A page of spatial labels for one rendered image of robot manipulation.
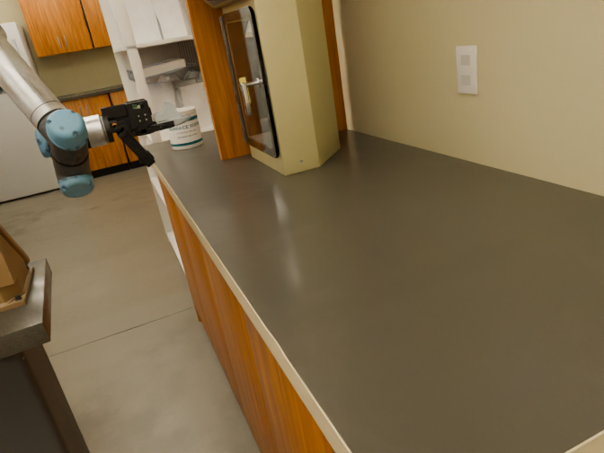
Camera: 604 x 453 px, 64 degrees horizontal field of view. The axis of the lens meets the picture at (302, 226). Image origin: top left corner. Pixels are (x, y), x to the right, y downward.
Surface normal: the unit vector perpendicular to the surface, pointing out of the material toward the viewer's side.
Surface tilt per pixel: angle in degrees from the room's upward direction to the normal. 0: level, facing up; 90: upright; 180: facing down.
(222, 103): 90
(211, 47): 90
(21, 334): 90
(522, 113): 90
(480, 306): 0
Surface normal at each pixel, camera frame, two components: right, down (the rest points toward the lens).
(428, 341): -0.15, -0.91
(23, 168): 0.39, 0.29
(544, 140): -0.91, 0.29
